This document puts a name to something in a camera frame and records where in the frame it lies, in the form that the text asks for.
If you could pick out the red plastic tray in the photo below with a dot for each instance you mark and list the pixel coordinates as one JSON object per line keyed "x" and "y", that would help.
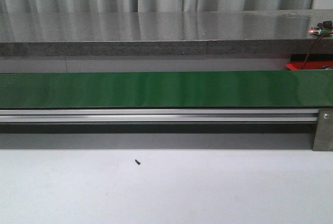
{"x": 310, "y": 65}

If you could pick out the green conveyor belt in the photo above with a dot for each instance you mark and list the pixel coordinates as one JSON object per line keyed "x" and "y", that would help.
{"x": 307, "y": 88}

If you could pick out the small lit circuit board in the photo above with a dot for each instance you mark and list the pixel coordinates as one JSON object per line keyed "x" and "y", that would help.
{"x": 322, "y": 29}

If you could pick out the aluminium conveyor side rail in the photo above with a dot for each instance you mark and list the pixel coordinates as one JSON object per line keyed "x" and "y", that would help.
{"x": 158, "y": 115}

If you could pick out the steel conveyor support bracket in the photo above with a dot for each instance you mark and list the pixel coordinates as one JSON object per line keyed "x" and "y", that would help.
{"x": 323, "y": 136}

